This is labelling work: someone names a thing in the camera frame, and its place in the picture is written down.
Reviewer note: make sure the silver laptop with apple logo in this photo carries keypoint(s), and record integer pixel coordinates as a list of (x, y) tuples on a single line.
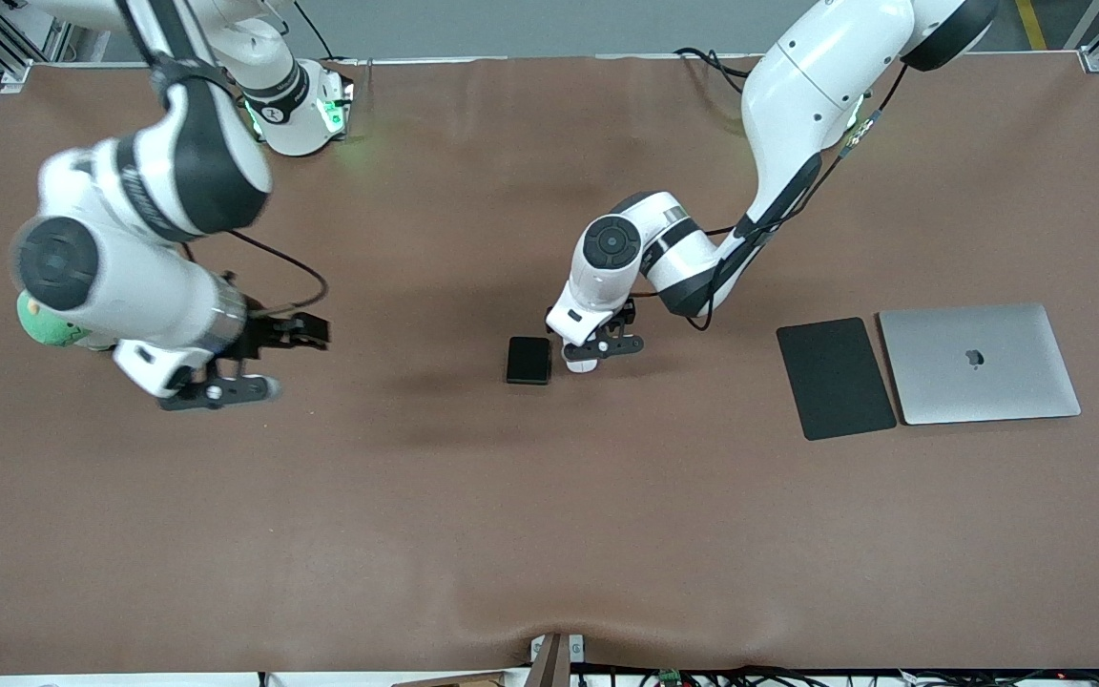
[(979, 382)]

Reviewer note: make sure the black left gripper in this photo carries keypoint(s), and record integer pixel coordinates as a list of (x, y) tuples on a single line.
[(628, 317)]

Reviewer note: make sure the green plush dinosaur toy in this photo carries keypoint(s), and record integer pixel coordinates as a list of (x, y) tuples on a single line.
[(44, 326)]

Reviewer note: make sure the brown table cover mat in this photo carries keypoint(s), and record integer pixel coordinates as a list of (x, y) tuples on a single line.
[(549, 525)]

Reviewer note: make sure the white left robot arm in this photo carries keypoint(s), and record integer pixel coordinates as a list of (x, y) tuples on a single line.
[(798, 86)]

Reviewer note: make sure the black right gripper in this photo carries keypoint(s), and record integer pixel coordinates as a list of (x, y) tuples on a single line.
[(268, 333)]

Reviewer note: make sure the metal bracket at table edge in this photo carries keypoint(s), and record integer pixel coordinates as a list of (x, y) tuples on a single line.
[(549, 663)]

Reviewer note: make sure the white computer mouse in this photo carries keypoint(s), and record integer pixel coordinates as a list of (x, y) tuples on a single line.
[(580, 364)]

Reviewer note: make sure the black mouse pad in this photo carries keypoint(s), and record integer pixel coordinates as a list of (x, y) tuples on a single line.
[(836, 382)]

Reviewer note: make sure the black smartphone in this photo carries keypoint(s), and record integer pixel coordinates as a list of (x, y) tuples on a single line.
[(528, 361)]

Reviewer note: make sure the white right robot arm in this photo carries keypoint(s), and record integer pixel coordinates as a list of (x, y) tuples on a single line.
[(130, 277)]

